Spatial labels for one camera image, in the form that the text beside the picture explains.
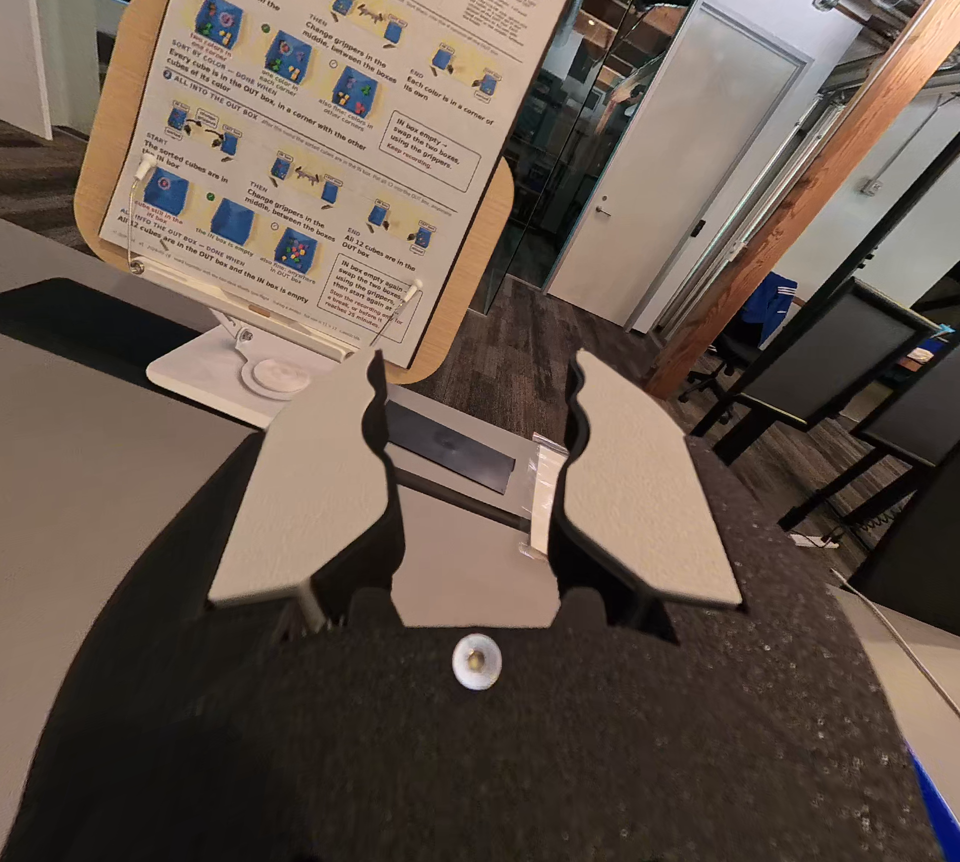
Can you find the illustrated instruction sheet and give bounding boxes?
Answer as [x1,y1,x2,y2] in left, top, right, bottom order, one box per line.
[101,0,594,368]

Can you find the blue plastic bin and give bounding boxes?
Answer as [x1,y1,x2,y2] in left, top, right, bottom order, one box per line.
[903,742,960,862]

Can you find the white cable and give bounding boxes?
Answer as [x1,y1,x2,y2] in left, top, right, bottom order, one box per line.
[828,570,960,721]

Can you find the wooden post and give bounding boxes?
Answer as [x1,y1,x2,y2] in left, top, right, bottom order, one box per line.
[645,0,960,398]

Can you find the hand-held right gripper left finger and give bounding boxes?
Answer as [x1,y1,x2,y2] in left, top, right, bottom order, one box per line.
[207,348,406,634]

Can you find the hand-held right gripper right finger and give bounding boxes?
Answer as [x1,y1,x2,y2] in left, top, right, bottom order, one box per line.
[547,350,744,627]

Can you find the dark computer monitor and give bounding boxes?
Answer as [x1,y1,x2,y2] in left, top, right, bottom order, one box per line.
[712,277,939,466]

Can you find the black office chair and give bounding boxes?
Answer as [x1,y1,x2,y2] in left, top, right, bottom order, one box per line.
[678,333,762,421]

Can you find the dark panel on stand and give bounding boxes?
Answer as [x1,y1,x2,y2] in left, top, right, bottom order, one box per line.
[855,337,960,466]

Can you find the laminated paper sheet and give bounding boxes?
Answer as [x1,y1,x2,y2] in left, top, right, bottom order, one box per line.
[517,433,571,556]

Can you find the white door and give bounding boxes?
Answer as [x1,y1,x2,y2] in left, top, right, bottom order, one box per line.
[543,3,815,332]

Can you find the blue jacket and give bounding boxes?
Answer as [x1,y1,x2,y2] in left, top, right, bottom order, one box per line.
[741,271,800,347]

